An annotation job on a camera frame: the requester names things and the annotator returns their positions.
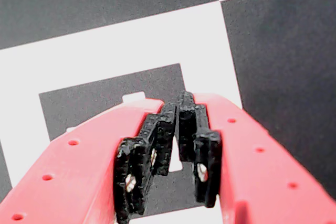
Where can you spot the black white marker board mat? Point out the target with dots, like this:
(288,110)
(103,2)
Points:
(105,37)

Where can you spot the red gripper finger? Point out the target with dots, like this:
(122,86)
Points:
(262,182)
(65,182)

